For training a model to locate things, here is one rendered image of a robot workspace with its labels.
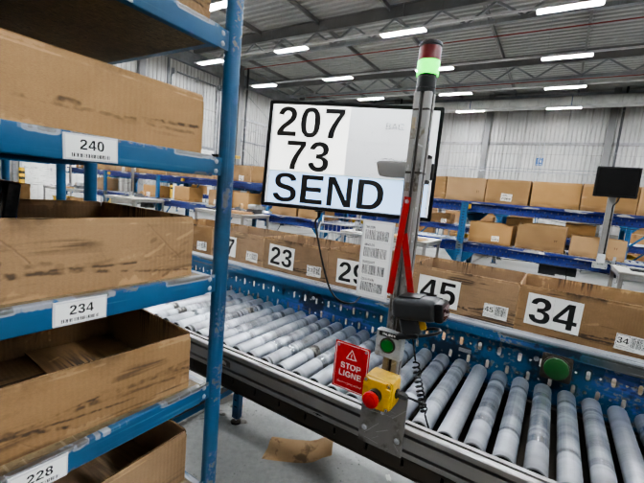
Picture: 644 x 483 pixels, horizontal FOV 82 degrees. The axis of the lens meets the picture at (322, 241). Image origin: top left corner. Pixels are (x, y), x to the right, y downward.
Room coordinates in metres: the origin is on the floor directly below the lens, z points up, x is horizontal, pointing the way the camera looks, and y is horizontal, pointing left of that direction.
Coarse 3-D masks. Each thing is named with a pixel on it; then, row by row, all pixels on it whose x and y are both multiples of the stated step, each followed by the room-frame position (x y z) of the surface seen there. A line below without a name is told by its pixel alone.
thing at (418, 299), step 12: (396, 300) 0.83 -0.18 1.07; (408, 300) 0.81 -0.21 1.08; (420, 300) 0.80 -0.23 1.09; (432, 300) 0.79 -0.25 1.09; (444, 300) 0.81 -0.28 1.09; (396, 312) 0.82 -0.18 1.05; (408, 312) 0.81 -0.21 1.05; (420, 312) 0.79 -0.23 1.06; (432, 312) 0.78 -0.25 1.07; (444, 312) 0.78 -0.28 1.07; (408, 324) 0.82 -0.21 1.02; (420, 324) 0.82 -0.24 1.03; (396, 336) 0.83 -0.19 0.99; (408, 336) 0.81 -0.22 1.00
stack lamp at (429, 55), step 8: (424, 48) 0.89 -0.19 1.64; (432, 48) 0.88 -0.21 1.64; (440, 48) 0.89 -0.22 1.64; (424, 56) 0.89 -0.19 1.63; (432, 56) 0.88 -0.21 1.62; (440, 56) 0.89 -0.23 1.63; (424, 64) 0.88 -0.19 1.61; (432, 64) 0.88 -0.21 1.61; (424, 72) 0.88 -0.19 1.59; (432, 72) 0.88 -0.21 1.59
